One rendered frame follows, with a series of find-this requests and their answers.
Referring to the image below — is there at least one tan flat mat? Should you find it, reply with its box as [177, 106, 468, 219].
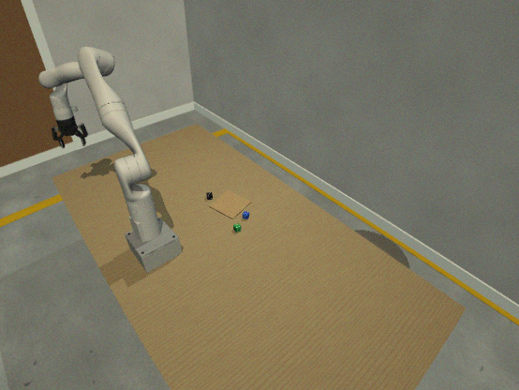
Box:
[209, 190, 251, 219]

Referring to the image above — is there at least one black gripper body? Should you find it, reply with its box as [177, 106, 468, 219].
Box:
[56, 116, 78, 136]

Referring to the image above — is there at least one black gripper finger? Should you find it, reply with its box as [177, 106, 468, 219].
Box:
[69, 124, 88, 146]
[52, 127, 66, 148]

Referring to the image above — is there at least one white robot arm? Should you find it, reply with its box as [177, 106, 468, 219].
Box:
[38, 47, 161, 243]

